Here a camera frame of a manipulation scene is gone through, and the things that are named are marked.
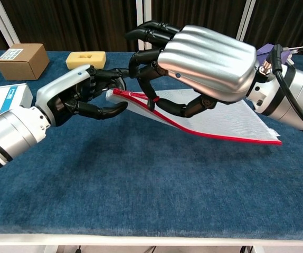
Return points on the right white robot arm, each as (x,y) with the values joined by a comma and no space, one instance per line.
(296,92)

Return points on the yellow sponge block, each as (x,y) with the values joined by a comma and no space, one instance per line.
(85,61)

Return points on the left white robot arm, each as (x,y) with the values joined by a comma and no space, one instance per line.
(6,137)

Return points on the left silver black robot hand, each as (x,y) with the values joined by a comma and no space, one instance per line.
(61,87)

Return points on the white and blue box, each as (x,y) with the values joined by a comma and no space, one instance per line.
(6,97)

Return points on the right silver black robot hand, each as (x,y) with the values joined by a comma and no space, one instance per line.
(209,63)

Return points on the silver zip pouch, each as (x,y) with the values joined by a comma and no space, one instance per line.
(220,118)

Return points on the white frame post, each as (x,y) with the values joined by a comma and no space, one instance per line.
(1,23)
(144,15)
(245,18)

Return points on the purple cube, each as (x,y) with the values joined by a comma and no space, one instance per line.
(263,50)

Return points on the blue table cloth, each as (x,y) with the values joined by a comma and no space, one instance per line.
(141,179)

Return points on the brown cardboard box white label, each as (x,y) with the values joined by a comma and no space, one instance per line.
(22,62)

